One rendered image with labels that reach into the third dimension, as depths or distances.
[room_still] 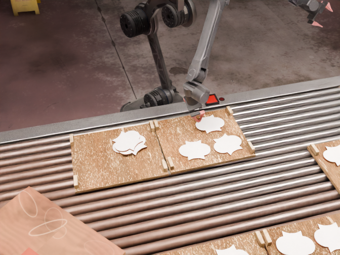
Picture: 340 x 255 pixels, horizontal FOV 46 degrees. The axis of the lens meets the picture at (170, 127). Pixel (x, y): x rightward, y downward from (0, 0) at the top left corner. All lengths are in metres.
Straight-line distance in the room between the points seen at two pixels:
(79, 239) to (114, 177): 0.39
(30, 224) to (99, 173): 0.40
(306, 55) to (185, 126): 2.67
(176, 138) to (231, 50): 2.56
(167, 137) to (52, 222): 0.70
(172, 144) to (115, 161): 0.28
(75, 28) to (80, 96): 1.30
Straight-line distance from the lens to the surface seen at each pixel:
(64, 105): 3.72
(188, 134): 1.96
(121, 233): 1.64
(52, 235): 1.54
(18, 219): 1.62
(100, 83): 3.92
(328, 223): 1.75
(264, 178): 1.84
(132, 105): 3.24
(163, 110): 2.13
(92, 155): 1.90
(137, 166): 1.82
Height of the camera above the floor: 2.29
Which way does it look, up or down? 43 degrees down
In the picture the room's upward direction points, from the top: straight up
